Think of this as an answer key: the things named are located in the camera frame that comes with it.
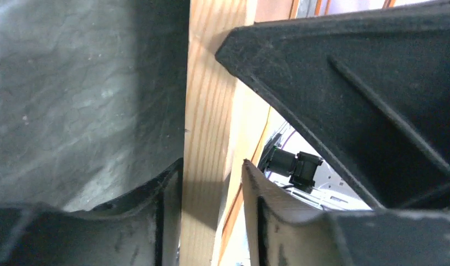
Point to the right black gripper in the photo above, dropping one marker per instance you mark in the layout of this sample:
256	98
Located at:
370	91

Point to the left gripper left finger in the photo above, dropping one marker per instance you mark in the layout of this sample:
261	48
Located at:
141	227

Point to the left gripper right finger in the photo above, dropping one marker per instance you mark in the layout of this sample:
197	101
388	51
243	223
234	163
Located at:
282	230

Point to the light wooden picture frame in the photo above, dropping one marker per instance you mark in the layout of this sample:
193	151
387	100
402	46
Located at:
209	102

